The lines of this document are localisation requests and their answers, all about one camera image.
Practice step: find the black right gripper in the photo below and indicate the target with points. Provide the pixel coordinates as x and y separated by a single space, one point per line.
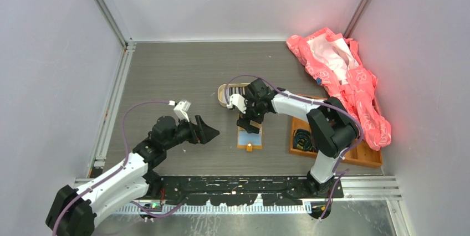
244 121

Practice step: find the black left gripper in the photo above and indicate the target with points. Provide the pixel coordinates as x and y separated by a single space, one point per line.
207 132

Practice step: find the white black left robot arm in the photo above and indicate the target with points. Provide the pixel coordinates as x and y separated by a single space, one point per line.
78 211

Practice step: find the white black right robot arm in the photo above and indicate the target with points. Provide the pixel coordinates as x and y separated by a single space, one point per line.
332 128

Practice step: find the stack of cards in tray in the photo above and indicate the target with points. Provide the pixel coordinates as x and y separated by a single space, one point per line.
229 91

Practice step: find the beige oval card tray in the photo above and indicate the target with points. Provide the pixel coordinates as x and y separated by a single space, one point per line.
220 89

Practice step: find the wooden compartment organizer box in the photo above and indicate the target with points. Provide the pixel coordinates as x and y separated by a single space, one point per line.
362 155

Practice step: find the dark rolled tie front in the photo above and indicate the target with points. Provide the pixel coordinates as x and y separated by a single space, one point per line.
302 140

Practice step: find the pink white garment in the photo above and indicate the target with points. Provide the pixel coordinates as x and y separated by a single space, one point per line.
335 61

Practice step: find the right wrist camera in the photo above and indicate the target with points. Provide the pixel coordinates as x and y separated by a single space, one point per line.
237 101

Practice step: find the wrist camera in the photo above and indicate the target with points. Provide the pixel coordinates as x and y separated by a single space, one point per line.
237 101
180 109

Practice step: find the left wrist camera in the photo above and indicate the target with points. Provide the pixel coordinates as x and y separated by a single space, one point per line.
180 109

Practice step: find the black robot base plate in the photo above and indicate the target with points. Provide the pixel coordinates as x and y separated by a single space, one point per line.
241 190

